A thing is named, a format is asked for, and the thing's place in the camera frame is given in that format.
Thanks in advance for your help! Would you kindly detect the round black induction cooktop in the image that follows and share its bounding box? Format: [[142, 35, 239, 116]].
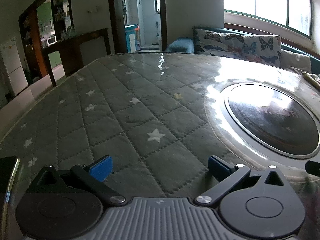
[[223, 83, 319, 159]]

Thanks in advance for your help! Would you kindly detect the blue sofa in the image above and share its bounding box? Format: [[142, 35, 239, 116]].
[[166, 23, 319, 75]]

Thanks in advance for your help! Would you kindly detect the white microwave oven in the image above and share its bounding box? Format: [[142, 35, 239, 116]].
[[47, 35, 57, 46]]

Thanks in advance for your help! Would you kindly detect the window with green frame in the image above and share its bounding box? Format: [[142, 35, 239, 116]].
[[224, 0, 312, 37]]

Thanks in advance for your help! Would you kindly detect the dark wooden console table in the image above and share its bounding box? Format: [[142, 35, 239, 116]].
[[42, 28, 111, 87]]

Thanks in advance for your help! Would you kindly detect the dark wooden display cabinet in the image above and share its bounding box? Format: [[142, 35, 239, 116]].
[[18, 0, 74, 85]]

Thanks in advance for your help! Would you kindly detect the plain light cushion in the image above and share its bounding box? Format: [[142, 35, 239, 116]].
[[280, 50, 311, 73]]

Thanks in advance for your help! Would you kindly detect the teal and white storage cabinet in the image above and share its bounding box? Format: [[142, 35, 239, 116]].
[[125, 24, 140, 53]]

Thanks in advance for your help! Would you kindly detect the butterfly print cushion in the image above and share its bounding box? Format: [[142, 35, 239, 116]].
[[194, 29, 281, 67]]

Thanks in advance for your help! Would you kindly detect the white refrigerator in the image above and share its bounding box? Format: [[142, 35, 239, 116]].
[[1, 37, 28, 96]]

